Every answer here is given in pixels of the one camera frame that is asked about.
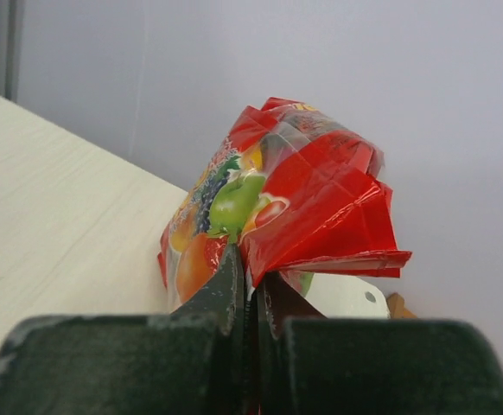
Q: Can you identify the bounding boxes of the wooden cup rack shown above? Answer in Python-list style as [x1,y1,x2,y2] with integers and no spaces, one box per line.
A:
[386,292,417,319]

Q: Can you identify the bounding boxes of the white two-tier shelf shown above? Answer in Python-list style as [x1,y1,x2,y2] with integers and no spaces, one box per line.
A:
[0,82,391,386]

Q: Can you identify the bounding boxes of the large red candy bag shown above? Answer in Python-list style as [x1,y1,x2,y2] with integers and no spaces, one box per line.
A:
[158,98,411,310]

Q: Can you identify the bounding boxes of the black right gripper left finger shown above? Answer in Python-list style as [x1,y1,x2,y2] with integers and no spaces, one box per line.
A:
[0,245,245,414]

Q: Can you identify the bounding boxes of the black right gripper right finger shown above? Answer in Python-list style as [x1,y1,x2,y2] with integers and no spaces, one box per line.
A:
[251,273,503,414]

